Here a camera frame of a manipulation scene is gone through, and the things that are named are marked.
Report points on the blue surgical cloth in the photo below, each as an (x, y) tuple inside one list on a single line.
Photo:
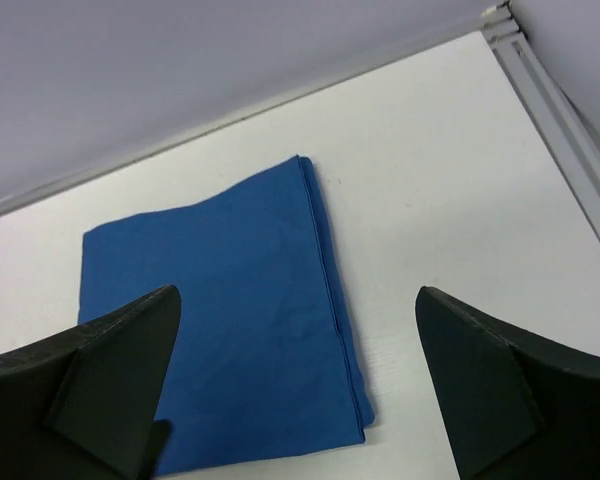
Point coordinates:
[(264, 365)]

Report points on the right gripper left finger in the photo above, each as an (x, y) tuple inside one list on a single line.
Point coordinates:
[(81, 404)]

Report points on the right aluminium frame rail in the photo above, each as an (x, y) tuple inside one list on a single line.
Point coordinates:
[(572, 142)]

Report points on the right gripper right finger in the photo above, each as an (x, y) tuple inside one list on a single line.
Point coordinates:
[(515, 405)]

